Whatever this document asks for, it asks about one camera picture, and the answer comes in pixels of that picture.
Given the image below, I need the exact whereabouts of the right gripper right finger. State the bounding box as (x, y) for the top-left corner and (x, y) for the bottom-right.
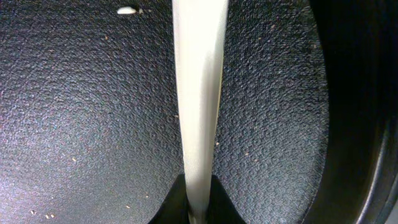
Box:
(207, 175), (246, 224)

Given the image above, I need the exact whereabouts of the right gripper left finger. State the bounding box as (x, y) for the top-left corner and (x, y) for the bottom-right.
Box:
(149, 174), (189, 224)

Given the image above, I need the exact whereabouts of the white plastic fork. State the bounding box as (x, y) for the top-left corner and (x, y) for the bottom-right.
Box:
(172, 0), (229, 223)

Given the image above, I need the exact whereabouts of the round black serving tray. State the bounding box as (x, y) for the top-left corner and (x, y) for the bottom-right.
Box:
(1, 1), (397, 223)

